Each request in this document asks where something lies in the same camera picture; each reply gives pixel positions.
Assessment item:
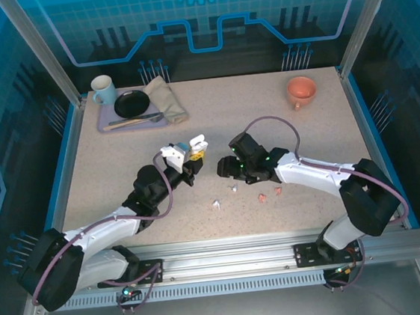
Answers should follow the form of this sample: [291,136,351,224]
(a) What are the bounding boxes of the white earbud charging case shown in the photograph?
[188,133,210,154]

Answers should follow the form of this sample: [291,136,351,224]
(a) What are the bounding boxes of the beige folded cloth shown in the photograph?
[140,72,191,128]

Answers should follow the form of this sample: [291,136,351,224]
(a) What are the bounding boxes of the wooden chopsticks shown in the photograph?
[101,116,155,132]

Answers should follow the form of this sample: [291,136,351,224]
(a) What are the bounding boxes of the black plate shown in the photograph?
[111,88,152,120]

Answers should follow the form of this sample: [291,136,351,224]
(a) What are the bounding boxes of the lavender plastic tray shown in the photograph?
[92,83,172,135]

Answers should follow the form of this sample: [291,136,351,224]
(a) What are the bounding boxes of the orange ceramic cup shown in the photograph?
[284,74,320,112]

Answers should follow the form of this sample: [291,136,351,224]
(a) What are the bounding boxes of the light blue mug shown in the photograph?
[90,73,119,106]

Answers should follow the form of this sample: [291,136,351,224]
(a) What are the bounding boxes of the small connector board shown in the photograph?
[114,283,143,315]
[321,262,360,293]

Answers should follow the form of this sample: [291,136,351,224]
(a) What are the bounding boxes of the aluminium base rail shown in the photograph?
[91,216,420,290]

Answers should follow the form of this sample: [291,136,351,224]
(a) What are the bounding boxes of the slotted grey cable duct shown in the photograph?
[44,269,328,315]

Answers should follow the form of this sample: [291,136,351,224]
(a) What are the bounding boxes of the aluminium frame post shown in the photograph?
[0,0,87,115]
[330,0,414,80]

